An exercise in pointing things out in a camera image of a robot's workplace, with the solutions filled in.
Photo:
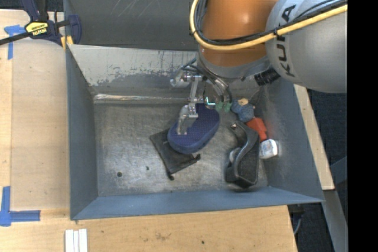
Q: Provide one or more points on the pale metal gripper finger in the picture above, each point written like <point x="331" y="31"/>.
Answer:
<point x="182" y="124"/>
<point x="193" y="111"/>

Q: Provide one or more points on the white bottle with orange cap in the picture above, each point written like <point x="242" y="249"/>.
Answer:
<point x="268" y="149"/>

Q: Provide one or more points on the pale wood board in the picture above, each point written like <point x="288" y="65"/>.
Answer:
<point x="38" y="127"/>

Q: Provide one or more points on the black plastic scoop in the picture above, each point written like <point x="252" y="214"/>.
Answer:
<point x="247" y="165"/>

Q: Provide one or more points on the black flat cloth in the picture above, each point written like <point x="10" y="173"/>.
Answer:
<point x="174" y="160"/>

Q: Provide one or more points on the grey metal bin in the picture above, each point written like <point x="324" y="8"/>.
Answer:
<point x="133" y="162"/>

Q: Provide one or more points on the blue toy figure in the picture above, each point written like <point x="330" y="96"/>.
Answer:
<point x="243" y="111"/>

